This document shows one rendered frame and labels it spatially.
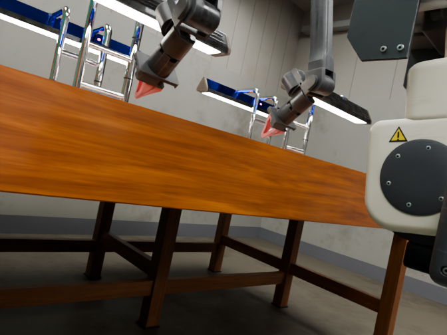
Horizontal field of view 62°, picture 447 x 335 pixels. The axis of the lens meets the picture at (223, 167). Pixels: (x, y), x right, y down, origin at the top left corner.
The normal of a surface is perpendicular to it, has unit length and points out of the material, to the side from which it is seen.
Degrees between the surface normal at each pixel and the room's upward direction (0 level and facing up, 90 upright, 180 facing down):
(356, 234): 90
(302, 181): 90
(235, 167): 90
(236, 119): 90
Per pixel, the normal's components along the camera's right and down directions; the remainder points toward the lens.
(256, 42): 0.70, 0.15
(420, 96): -0.69, -0.15
